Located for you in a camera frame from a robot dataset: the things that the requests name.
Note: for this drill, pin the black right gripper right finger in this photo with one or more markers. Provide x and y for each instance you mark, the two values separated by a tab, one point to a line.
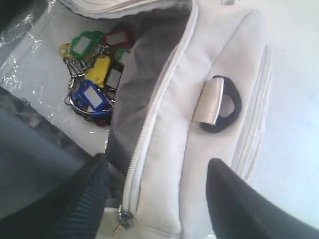
237	211

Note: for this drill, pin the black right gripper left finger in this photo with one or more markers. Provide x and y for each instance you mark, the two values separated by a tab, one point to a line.
82	196

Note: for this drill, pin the beige duffel bag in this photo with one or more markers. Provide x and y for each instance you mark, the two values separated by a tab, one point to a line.
195	87

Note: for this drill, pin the colourful key tag bunch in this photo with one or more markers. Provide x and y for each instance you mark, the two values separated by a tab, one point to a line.
95	61

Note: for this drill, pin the clear plastic sheet in bag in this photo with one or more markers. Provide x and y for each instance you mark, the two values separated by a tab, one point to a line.
31	67

